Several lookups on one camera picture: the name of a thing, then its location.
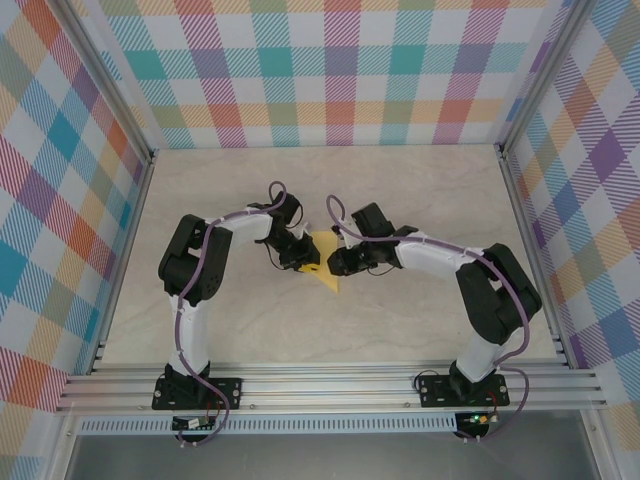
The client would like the aluminium side rail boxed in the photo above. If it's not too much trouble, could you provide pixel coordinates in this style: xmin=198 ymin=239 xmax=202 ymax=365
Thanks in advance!
xmin=87 ymin=152 xmax=157 ymax=374
xmin=494 ymin=144 xmax=572 ymax=370

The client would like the grey metal panel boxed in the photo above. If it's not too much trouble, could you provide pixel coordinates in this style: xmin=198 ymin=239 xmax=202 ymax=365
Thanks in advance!
xmin=64 ymin=433 xmax=601 ymax=480

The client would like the yellow cloth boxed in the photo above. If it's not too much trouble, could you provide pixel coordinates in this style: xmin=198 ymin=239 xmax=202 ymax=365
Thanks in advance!
xmin=302 ymin=229 xmax=342 ymax=295

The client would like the black cable loop at base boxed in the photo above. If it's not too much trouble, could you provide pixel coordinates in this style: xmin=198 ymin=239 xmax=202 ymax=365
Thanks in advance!
xmin=412 ymin=367 xmax=454 ymax=396

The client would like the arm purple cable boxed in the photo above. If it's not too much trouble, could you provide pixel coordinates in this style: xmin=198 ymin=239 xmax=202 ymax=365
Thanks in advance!
xmin=172 ymin=179 xmax=290 ymax=447
xmin=325 ymin=193 xmax=532 ymax=444

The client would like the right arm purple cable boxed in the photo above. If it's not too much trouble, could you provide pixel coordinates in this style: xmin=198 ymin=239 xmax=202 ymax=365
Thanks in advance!
xmin=325 ymin=193 xmax=532 ymax=444

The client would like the aluminium frame post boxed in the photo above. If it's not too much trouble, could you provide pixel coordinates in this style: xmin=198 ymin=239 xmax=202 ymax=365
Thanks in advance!
xmin=493 ymin=0 xmax=596 ymax=159
xmin=52 ymin=0 xmax=159 ymax=164

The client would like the left gripper thin black cable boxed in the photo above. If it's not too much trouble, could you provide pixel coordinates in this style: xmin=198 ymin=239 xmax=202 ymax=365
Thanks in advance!
xmin=266 ymin=242 xmax=294 ymax=274

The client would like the slotted grey cable tray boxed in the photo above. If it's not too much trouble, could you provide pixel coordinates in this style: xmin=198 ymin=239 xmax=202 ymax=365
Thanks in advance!
xmin=78 ymin=418 xmax=459 ymax=435

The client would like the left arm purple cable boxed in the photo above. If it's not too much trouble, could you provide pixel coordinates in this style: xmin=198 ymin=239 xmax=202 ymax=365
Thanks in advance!
xmin=172 ymin=179 xmax=290 ymax=447

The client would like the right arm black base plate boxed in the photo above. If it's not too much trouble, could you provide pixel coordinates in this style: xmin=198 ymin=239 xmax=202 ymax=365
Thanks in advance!
xmin=417 ymin=374 xmax=510 ymax=409

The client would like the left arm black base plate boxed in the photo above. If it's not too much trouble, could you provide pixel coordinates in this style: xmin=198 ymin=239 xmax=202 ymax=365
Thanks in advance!
xmin=151 ymin=375 xmax=245 ymax=411

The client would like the aluminium mounting rail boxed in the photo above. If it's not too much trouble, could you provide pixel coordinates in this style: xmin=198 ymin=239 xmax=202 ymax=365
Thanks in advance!
xmin=54 ymin=362 xmax=609 ymax=414

